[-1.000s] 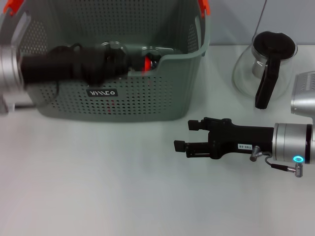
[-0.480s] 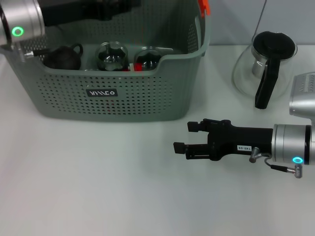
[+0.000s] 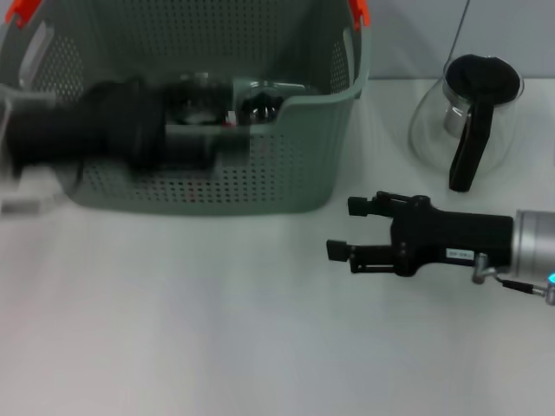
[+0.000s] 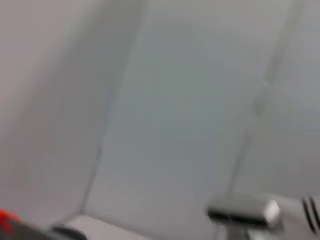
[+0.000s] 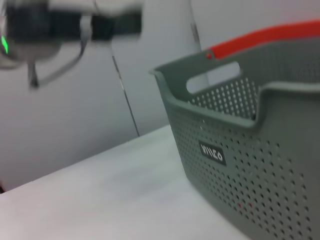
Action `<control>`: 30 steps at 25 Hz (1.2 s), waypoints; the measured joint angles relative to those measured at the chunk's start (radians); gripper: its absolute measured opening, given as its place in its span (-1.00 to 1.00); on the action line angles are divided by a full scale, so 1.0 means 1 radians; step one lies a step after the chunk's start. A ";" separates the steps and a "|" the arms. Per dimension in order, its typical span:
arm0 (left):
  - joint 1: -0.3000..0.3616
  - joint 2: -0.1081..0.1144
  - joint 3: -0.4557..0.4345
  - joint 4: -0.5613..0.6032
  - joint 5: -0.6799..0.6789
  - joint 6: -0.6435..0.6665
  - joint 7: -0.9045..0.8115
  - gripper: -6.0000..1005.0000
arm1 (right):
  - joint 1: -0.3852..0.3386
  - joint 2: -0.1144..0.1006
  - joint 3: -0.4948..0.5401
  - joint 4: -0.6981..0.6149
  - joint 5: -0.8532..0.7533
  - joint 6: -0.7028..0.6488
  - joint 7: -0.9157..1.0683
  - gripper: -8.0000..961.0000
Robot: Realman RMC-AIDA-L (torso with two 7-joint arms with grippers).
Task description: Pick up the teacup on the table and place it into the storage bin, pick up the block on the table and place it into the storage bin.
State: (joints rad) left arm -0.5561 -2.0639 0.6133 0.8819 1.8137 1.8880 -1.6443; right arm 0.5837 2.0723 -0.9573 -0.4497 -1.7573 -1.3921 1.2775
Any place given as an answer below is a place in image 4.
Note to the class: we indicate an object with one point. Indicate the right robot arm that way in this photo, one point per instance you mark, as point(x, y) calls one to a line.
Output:
point(292, 212)

